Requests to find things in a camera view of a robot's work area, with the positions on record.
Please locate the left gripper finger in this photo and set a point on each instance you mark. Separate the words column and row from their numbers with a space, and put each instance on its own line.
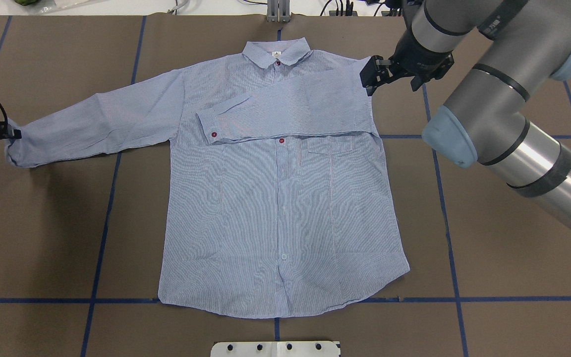
column 13, row 134

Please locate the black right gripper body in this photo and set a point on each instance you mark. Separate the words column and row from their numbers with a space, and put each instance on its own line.
column 411, row 56

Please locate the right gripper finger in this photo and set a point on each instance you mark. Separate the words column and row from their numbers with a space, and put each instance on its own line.
column 374, row 74

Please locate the light blue striped shirt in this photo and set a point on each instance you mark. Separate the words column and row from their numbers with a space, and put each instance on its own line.
column 280, row 203

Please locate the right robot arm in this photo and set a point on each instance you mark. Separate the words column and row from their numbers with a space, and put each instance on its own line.
column 481, row 120

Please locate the aluminium frame post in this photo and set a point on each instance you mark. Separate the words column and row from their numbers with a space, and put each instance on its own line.
column 278, row 11

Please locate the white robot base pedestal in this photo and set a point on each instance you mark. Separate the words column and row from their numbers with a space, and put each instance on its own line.
column 277, row 349

